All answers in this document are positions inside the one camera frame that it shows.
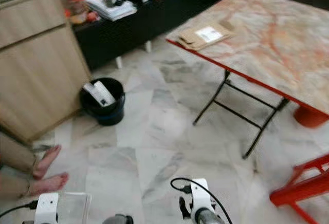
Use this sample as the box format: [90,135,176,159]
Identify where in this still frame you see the marble top folding table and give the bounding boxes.
[166,0,329,160]

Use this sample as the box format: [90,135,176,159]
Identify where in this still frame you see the red plastic chair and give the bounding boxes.
[270,153,329,224]

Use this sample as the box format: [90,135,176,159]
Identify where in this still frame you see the white paper stack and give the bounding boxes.
[85,0,138,22]

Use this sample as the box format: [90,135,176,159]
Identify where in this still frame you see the light wooden cabinet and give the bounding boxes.
[0,0,92,142]

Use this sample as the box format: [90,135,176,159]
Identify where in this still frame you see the person legs beige trousers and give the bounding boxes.
[0,132,70,199]

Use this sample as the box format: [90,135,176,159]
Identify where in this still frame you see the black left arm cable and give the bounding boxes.
[0,200,39,218]

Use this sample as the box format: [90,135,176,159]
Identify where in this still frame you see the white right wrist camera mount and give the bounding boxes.
[189,178,212,224]

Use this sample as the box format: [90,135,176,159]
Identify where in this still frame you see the brown cardboard parcel white label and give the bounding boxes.
[177,21,234,51]

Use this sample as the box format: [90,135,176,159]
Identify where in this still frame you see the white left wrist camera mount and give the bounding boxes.
[34,193,60,224]

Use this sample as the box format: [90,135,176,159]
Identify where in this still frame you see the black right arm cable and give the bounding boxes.
[170,177,234,224]

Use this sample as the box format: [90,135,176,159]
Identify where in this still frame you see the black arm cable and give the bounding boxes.
[0,200,39,218]
[170,177,234,224]

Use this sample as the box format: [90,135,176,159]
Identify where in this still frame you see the white flat trash box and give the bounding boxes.
[83,81,116,107]

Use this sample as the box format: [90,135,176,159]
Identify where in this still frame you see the black low sideboard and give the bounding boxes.
[75,0,237,70]

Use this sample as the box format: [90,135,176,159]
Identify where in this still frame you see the orange round plastic stool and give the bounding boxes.
[293,105,329,129]

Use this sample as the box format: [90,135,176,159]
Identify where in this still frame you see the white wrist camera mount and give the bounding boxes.
[34,193,60,224]
[189,178,212,224]

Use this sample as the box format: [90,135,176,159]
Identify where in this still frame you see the clear plastic container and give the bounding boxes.
[57,192,92,224]

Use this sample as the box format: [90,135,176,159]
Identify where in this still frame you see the red lid plastic jar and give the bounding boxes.
[54,0,90,24]

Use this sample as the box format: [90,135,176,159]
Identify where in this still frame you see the black plastic bucket bin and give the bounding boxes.
[80,78,126,126]

